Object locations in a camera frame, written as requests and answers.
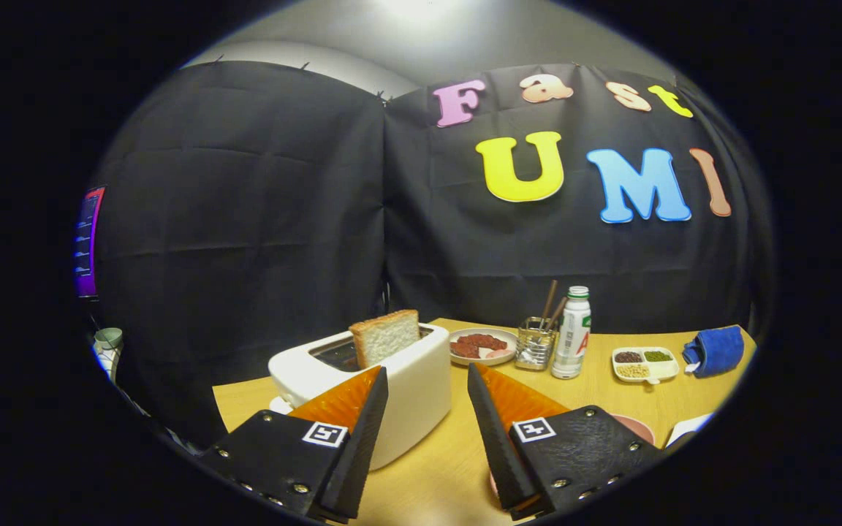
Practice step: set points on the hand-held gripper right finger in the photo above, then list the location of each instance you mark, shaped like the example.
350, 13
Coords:
498, 438

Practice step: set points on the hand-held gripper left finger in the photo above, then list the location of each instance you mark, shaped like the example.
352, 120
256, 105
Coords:
359, 446

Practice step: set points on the toasted bread slice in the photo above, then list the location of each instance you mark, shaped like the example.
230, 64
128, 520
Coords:
384, 336

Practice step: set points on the white toaster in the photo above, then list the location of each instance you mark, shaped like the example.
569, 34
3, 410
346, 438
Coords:
421, 394

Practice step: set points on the grey round plate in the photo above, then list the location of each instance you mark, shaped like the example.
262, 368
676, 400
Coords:
494, 358

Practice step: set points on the metal utensil holder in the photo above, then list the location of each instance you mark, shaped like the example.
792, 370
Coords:
534, 351

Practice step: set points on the red meat slices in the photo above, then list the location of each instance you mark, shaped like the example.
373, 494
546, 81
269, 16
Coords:
479, 343

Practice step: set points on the white drink bottle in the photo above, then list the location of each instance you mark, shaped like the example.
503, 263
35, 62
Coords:
571, 343

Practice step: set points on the pink plate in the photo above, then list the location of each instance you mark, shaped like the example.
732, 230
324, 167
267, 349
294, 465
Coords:
636, 429

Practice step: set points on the brown chopstick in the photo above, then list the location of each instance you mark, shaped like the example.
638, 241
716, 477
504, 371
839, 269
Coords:
558, 313
550, 299

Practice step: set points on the white divided bean dish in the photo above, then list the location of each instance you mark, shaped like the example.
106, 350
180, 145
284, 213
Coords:
661, 371

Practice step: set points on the white plate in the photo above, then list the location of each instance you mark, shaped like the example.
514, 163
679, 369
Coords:
688, 427

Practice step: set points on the blue towel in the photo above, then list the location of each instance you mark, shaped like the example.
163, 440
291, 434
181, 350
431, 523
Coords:
717, 351

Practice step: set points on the black backdrop cloth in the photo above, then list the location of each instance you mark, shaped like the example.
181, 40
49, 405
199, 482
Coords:
245, 219

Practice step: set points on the green cup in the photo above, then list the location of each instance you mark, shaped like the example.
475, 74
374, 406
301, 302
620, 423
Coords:
108, 338

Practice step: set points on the lit purple screen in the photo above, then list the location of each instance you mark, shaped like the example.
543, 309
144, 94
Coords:
88, 241

